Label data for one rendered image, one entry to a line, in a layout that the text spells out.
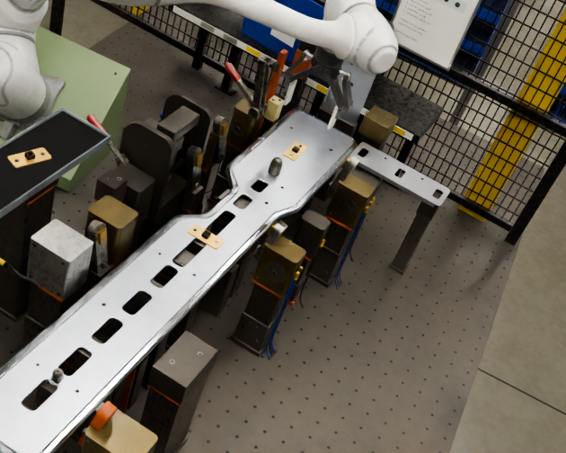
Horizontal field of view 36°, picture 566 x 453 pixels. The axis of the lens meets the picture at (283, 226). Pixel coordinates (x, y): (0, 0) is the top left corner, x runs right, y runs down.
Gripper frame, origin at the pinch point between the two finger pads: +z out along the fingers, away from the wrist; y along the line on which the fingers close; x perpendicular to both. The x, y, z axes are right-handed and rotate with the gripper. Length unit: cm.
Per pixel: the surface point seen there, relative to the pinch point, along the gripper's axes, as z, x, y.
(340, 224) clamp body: 20.7, -8.7, 21.3
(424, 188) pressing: 13.5, 14.6, 34.6
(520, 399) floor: 114, 67, 99
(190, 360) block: 10, -82, 18
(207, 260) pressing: 13, -53, 5
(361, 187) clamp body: 9.0, -5.6, 21.9
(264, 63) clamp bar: -7.7, -1.8, -15.3
